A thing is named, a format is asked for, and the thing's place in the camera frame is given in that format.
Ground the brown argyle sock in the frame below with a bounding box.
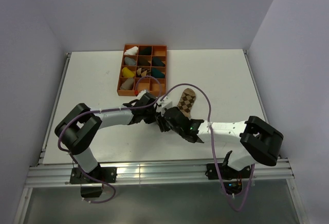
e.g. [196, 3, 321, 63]
[177, 88, 196, 118]

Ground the tan sock with maroon cuff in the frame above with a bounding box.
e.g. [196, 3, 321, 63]
[119, 78, 134, 91]

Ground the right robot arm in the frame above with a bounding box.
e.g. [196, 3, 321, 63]
[156, 107, 284, 178]

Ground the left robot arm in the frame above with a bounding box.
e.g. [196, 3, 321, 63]
[54, 91, 156, 182]

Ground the teal rolled sock lower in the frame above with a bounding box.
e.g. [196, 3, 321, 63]
[151, 68, 166, 79]

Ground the teal rolled sock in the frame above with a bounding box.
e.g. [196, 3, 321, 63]
[151, 68, 166, 79]
[152, 57, 166, 67]

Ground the argyle rolled sock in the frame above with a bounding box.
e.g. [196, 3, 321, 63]
[136, 67, 151, 78]

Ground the yellow rolled sock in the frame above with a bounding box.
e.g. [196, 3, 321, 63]
[121, 67, 136, 78]

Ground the orange wooden compartment tray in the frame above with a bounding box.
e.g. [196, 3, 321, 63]
[117, 44, 168, 96]

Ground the dark brown rolled sock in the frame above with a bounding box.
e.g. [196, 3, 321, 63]
[137, 57, 151, 66]

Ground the teal rolled sock upper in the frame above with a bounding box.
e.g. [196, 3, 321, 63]
[152, 57, 166, 67]

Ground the grey rolled sock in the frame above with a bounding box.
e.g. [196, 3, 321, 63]
[124, 57, 137, 66]

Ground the dark green rolled sock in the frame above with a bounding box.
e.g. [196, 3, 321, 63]
[138, 46, 152, 55]

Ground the white rolled sock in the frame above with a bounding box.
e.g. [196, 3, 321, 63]
[124, 46, 139, 55]

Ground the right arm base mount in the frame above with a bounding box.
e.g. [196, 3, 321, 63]
[205, 163, 251, 180]

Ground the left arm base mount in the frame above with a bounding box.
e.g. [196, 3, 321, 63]
[69, 166, 117, 201]

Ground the aluminium table frame rail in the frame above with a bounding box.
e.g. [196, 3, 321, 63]
[24, 159, 294, 188]

